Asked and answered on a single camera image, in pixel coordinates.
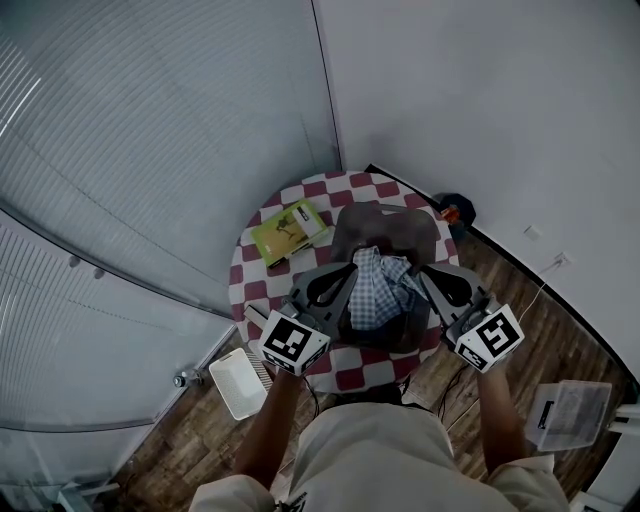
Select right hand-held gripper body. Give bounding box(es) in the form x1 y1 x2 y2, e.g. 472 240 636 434
443 294 525 374

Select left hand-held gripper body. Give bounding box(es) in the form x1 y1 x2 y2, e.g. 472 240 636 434
258 292 337 376

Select blue plaid clothes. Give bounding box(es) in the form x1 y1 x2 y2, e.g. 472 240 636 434
347 247 426 331

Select transparent dark plastic storage bin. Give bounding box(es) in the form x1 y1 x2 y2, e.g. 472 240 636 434
328 202 439 354

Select person's right forearm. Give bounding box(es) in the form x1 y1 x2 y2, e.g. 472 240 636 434
472 367 531 484

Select person's left forearm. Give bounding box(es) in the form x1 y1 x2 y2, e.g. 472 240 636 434
233 369 306 494

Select clear plastic lidded box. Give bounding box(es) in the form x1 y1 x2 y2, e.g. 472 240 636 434
524 379 614 451

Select round checkered table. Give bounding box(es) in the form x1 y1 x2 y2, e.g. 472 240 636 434
228 169 461 396

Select green book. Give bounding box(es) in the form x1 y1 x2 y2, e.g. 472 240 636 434
249 198 331 270

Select white plastic basket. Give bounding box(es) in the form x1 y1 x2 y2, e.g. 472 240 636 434
208 347 274 421

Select small black orange object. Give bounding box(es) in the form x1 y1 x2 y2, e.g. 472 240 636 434
433 192 479 239

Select person's beige shirt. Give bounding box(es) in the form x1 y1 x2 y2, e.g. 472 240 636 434
188 402 571 512

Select white window blind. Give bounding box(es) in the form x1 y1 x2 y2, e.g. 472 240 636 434
0 0 344 321
0 209 239 431

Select white cable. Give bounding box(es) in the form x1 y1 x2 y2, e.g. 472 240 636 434
517 264 561 324

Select black cable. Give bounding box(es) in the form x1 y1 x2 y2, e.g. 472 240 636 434
434 369 481 431

